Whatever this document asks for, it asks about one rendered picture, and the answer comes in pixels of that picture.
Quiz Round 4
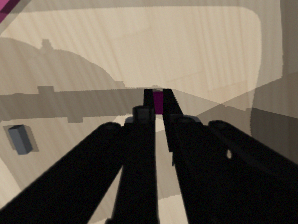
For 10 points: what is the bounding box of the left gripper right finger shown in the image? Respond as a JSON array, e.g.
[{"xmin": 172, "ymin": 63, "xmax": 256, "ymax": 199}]
[{"xmin": 162, "ymin": 89, "xmax": 298, "ymax": 224}]

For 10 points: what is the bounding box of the grey rectangular block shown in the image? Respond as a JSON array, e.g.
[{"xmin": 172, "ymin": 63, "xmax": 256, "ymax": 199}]
[{"xmin": 8, "ymin": 125, "xmax": 33, "ymax": 155}]

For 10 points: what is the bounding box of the magenta rod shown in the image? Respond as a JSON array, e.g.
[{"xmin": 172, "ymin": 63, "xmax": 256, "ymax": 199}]
[{"xmin": 153, "ymin": 92, "xmax": 163, "ymax": 115}]

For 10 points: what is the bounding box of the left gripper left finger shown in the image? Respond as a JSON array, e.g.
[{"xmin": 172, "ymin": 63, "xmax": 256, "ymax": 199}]
[{"xmin": 0, "ymin": 89, "xmax": 160, "ymax": 224}]

